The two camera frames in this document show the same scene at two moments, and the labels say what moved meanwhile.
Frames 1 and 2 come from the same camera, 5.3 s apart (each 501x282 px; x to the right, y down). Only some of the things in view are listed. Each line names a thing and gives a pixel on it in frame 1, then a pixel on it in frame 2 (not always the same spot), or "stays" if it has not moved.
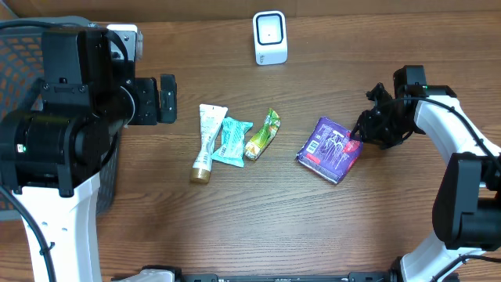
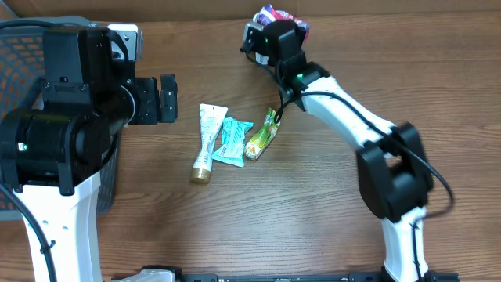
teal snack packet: (231, 149) stays
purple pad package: (329, 151) -> (267, 15)
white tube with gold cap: (210, 118) stays
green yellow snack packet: (256, 146) stays
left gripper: (143, 98) stays
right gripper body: (391, 130) -> (301, 34)
